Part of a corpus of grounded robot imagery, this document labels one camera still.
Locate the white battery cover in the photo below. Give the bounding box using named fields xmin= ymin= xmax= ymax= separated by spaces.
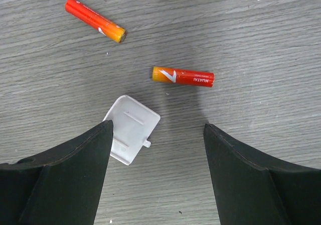
xmin=103 ymin=95 xmax=161 ymax=166

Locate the red battery middle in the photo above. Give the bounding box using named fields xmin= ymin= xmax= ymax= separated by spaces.
xmin=65 ymin=0 xmax=127 ymax=43

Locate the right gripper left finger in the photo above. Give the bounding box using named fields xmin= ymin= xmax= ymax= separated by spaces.
xmin=1 ymin=121 xmax=113 ymax=224

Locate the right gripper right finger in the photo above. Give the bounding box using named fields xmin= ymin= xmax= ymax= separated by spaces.
xmin=204 ymin=124 xmax=320 ymax=224

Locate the red orange battery near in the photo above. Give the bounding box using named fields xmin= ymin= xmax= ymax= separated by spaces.
xmin=152 ymin=67 xmax=215 ymax=87

